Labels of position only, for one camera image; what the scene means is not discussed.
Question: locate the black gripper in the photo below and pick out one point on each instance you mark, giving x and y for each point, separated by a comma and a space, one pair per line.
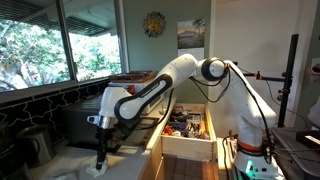
105, 136

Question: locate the white paper towel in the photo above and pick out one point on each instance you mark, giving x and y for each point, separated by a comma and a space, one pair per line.
96, 171

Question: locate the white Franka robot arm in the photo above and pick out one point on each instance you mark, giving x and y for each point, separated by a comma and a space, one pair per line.
176, 76

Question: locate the dark microwave oven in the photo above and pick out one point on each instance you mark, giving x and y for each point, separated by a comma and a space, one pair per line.
80, 123

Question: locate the dark metal pot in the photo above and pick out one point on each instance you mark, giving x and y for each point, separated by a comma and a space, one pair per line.
36, 146

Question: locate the wooden tray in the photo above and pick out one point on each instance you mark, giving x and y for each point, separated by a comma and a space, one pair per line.
133, 76

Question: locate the open wooden drawer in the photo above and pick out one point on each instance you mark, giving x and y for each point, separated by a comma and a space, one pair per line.
188, 146

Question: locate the grey metal cart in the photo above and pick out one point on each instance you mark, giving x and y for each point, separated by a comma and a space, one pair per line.
296, 160

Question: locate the black box with white label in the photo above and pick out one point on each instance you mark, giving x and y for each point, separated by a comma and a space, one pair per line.
308, 138

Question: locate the window frame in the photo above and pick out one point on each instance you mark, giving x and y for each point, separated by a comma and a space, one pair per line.
66, 43

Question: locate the sun shaped wall decoration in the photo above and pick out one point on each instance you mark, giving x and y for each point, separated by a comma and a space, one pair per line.
154, 24

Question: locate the wall calendar with landscape photo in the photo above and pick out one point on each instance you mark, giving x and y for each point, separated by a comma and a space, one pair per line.
191, 35

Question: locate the black camera stand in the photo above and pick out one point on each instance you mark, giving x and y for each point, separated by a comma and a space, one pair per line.
287, 80

